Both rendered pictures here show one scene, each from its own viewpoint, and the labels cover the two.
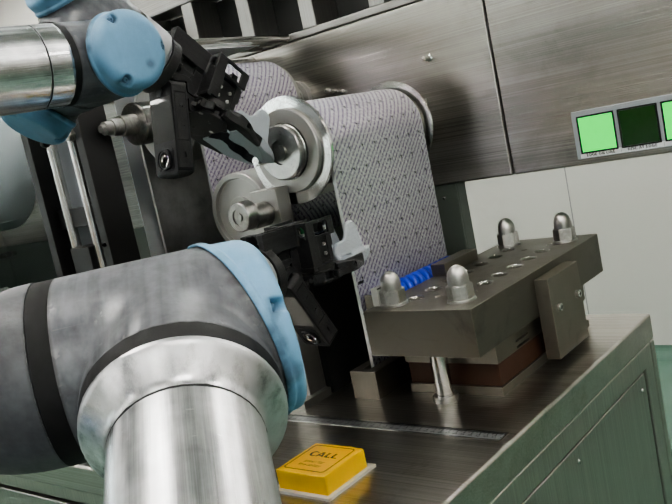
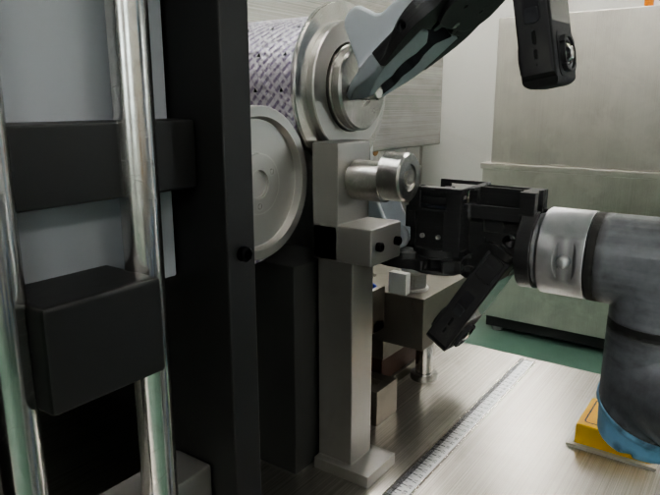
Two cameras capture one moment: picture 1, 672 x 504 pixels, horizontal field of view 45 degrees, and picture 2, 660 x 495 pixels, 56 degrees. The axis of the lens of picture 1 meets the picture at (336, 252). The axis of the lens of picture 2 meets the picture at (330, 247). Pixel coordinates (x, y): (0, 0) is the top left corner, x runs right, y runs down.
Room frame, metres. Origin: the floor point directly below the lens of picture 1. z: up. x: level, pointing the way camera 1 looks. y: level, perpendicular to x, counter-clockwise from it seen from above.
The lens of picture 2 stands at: (1.17, 0.61, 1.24)
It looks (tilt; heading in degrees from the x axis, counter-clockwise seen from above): 13 degrees down; 265
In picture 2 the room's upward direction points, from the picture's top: straight up
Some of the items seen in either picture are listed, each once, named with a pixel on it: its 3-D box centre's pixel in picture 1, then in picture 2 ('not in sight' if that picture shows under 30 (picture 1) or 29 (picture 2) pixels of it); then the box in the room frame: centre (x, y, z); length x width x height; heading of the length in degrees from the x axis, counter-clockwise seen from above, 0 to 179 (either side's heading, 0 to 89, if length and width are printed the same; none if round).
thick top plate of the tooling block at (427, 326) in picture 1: (494, 289); (318, 279); (1.11, -0.21, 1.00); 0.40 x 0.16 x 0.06; 140
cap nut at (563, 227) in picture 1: (563, 226); not in sight; (1.21, -0.35, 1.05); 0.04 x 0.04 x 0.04
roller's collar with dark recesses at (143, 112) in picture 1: (149, 122); not in sight; (1.25, 0.24, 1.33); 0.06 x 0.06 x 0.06; 50
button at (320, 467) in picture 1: (321, 468); (619, 428); (0.82, 0.06, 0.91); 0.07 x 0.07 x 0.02; 50
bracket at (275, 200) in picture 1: (282, 298); (357, 314); (1.10, 0.09, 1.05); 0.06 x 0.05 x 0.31; 140
